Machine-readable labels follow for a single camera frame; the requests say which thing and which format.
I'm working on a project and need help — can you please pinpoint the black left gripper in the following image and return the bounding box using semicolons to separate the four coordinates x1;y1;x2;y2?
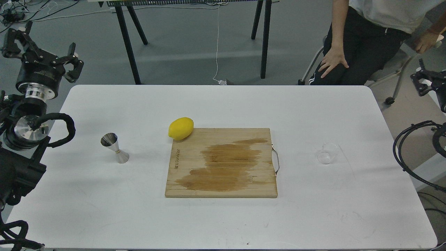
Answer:
1;21;84;101

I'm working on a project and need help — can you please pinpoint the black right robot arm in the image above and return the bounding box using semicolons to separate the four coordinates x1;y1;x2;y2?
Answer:
392;59;445;193

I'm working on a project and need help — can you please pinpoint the wooden cutting board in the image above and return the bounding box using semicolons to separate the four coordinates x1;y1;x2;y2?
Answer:
164;128;278;198

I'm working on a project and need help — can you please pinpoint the seated person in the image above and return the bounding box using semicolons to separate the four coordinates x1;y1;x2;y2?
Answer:
309;0;443;85

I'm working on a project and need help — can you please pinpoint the person right hand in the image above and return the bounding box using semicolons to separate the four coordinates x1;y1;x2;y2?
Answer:
317;47;350;78

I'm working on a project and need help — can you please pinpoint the office chair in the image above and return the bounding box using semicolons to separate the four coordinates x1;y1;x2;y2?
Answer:
298;33;446;106

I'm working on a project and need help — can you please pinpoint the white hanging cable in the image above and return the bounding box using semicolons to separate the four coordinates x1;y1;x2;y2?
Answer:
213;3;228;86

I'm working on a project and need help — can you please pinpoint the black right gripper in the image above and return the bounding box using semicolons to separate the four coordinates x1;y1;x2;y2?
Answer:
410;59;446;113

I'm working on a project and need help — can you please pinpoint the person left hand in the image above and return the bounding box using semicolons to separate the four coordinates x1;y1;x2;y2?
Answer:
414;29;440;54

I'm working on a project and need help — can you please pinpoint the black legged background table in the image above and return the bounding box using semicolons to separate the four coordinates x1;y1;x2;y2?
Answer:
87;0;280;85

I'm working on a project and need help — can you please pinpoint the steel jigger measuring cup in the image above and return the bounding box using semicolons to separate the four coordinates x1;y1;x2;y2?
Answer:
100;133;130;164

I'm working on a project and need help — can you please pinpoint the yellow lemon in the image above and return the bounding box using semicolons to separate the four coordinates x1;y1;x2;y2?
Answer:
168;117;194;141

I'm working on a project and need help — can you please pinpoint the clear glass cup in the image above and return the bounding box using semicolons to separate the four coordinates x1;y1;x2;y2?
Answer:
316;142;340;164

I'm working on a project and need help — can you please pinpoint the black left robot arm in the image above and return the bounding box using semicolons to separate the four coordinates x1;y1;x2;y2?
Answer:
0;21;84;210

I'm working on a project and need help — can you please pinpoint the floor cable bundle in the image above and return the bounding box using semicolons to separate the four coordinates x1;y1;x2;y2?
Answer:
0;0;80;26

